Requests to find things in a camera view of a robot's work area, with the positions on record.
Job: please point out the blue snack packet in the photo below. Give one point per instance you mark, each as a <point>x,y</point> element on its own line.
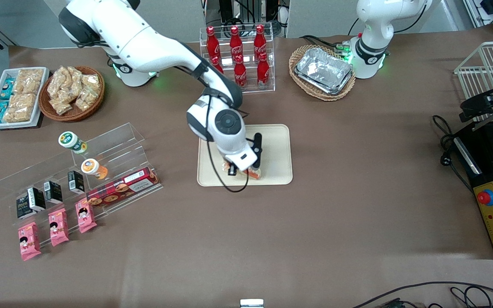
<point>0,110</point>
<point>7,89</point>

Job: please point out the clear bag of crackers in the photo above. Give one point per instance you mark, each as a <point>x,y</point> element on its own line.
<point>62,105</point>
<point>88,92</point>
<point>69,75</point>
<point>56,85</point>

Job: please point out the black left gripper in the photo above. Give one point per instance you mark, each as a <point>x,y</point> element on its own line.
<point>477,104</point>

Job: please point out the clear acrylic bottle rack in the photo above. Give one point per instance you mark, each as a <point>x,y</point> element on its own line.
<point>268,85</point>

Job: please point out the tan rice snack bag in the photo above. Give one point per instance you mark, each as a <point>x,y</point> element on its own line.
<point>29,80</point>
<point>19,107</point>

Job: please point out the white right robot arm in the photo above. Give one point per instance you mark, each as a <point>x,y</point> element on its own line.
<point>144,38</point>

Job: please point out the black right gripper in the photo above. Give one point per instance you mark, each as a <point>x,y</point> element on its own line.
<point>232,170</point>

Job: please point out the white rectangular snack tray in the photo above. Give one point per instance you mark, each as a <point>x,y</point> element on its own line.
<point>41,98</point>

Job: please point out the small black drink carton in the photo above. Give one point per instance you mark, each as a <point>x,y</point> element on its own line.
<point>54,192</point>
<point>37,199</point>
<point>75,182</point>

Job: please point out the light wicker basket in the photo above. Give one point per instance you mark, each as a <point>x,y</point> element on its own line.
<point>298,85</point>

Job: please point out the pink snack packet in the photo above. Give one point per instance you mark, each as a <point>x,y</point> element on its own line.
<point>85,216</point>
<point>29,241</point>
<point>58,227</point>

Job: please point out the black sealing machine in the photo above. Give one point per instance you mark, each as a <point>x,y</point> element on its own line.
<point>486,149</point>

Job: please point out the green lid cup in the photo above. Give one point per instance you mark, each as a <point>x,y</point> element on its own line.
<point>70,141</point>

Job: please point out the red cookie box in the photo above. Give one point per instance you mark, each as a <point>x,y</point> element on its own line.
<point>122,188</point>

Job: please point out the stacked foil trays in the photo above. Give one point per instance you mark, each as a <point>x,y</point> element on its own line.
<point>323,70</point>

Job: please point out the red cola bottle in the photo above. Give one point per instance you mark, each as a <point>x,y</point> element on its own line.
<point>263,72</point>
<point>217,64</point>
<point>212,42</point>
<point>240,75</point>
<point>259,40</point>
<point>236,42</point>

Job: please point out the brown wicker basket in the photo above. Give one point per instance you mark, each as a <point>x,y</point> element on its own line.
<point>96,100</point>

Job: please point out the small white box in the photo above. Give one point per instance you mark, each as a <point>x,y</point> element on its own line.
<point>251,303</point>

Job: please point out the black small carton left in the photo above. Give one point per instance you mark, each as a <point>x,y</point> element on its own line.
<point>23,209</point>

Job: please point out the clear acrylic stepped shelf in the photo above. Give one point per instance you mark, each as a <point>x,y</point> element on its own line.
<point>118,145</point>

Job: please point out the background equipment rack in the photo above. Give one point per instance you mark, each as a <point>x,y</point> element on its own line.
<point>246,13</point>

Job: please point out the orange lid cup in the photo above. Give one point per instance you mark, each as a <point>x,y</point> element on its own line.
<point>92,167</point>

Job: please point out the beige plastic tray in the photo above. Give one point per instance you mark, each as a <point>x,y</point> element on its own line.
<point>276,149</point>

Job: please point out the red emergency stop button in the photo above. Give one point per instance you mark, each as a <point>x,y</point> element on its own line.
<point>485,197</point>

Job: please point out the triangle sandwich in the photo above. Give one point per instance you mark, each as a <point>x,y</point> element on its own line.
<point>253,173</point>

